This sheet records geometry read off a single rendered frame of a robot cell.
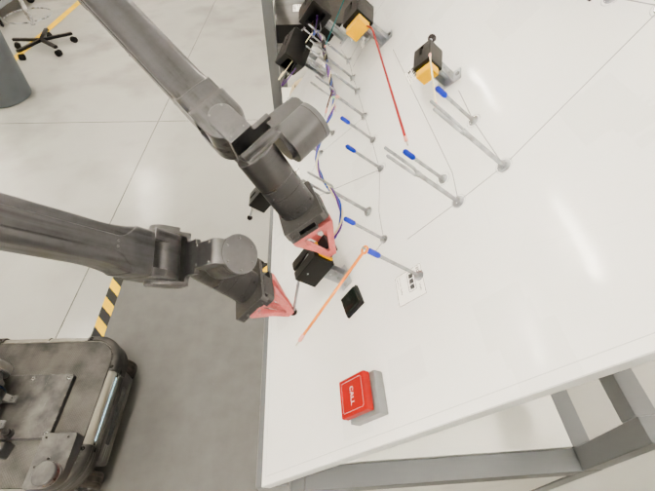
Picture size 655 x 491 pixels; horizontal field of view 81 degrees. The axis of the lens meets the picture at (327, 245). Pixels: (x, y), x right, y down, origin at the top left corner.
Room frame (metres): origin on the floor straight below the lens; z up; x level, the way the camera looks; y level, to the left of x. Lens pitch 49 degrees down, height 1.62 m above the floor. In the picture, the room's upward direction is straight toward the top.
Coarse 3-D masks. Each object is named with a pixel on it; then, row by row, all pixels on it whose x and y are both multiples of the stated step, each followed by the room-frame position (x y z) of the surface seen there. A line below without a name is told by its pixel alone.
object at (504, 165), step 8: (432, 104) 0.39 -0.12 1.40; (440, 112) 0.38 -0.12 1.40; (448, 120) 0.38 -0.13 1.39; (456, 128) 0.38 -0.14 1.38; (472, 136) 0.39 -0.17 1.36; (480, 144) 0.39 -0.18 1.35; (488, 152) 0.39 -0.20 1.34; (496, 160) 0.39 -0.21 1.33; (504, 160) 0.40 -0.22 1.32; (504, 168) 0.39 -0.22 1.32
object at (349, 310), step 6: (354, 288) 0.35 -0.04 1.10; (348, 294) 0.35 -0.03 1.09; (354, 294) 0.34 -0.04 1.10; (360, 294) 0.34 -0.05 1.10; (342, 300) 0.34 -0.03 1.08; (348, 300) 0.34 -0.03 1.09; (354, 300) 0.33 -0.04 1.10; (360, 300) 0.33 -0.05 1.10; (348, 306) 0.33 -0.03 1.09; (354, 306) 0.32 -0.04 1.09; (360, 306) 0.32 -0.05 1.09; (348, 312) 0.32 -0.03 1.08; (354, 312) 0.32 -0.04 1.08; (348, 318) 0.31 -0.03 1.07
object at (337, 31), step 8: (312, 0) 1.14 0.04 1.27; (320, 0) 1.18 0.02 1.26; (304, 8) 1.17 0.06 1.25; (312, 8) 1.14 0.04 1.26; (320, 8) 1.14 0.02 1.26; (328, 8) 1.18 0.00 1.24; (304, 16) 1.14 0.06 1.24; (312, 16) 1.18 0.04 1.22; (320, 16) 1.18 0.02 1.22; (328, 16) 1.14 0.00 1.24; (304, 24) 1.14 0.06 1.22; (328, 24) 1.20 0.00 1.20; (336, 32) 1.20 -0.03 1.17; (344, 32) 1.19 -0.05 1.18; (344, 40) 1.18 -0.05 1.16
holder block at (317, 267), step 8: (304, 256) 0.40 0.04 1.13; (312, 256) 0.38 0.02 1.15; (320, 256) 0.38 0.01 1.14; (296, 264) 0.39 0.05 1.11; (304, 264) 0.38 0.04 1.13; (312, 264) 0.37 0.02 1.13; (320, 264) 0.38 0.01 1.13; (328, 264) 0.38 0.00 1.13; (296, 272) 0.38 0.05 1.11; (304, 272) 0.37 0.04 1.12; (312, 272) 0.37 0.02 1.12; (320, 272) 0.37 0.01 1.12; (296, 280) 0.36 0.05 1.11; (304, 280) 0.37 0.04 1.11; (312, 280) 0.37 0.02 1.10; (320, 280) 0.37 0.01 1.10
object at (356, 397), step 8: (352, 376) 0.20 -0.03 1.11; (360, 376) 0.20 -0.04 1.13; (368, 376) 0.20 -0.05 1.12; (344, 384) 0.20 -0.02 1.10; (352, 384) 0.19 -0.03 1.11; (360, 384) 0.19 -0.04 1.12; (368, 384) 0.19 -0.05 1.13; (344, 392) 0.19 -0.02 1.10; (352, 392) 0.18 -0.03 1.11; (360, 392) 0.18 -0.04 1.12; (368, 392) 0.18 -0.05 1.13; (344, 400) 0.17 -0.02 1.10; (352, 400) 0.17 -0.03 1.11; (360, 400) 0.17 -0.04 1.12; (368, 400) 0.16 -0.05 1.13; (344, 408) 0.16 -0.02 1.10; (352, 408) 0.16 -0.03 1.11; (360, 408) 0.16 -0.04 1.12; (368, 408) 0.15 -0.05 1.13; (344, 416) 0.16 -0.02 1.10; (352, 416) 0.15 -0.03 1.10
